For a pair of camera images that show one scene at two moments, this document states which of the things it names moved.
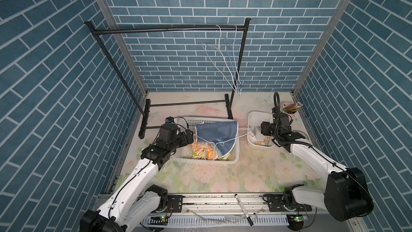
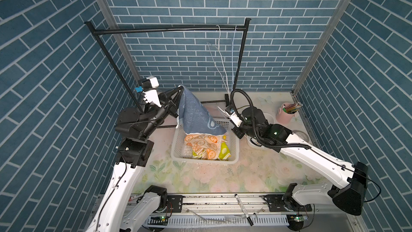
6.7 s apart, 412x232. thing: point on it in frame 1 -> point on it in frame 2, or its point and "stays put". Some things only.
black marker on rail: (248, 217) stays put
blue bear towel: (222, 134) -> (193, 118)
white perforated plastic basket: (184, 154) stays put
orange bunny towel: (207, 150) stays put
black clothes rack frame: (145, 107) stays put
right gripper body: (267, 129) -> (239, 131)
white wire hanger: (217, 143) -> (224, 111)
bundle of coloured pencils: (293, 107) stays put
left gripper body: (182, 140) -> (167, 107)
